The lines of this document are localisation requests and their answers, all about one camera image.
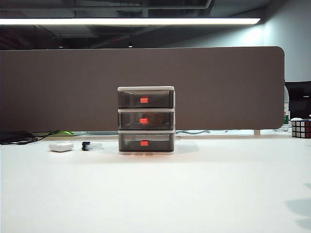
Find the smoky drawer with red handle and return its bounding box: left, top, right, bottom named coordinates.
left=118, top=112, right=175, bottom=130
left=118, top=90, right=175, bottom=109
left=118, top=133, right=175, bottom=152

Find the long ceiling light strip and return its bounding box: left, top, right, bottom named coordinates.
left=0, top=17, right=261, bottom=26

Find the white plastic drawer cabinet frame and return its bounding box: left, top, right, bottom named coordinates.
left=117, top=85, right=176, bottom=155

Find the brown desk partition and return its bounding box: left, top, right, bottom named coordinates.
left=0, top=46, right=286, bottom=133

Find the white earbud case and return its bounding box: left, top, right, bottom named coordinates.
left=48, top=141, right=74, bottom=153

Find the black monitor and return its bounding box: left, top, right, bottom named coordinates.
left=284, top=81, right=311, bottom=120

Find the Rubik's cube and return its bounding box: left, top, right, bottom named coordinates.
left=290, top=117, right=311, bottom=140

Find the bottle with green label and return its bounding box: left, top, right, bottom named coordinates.
left=283, top=86, right=291, bottom=127

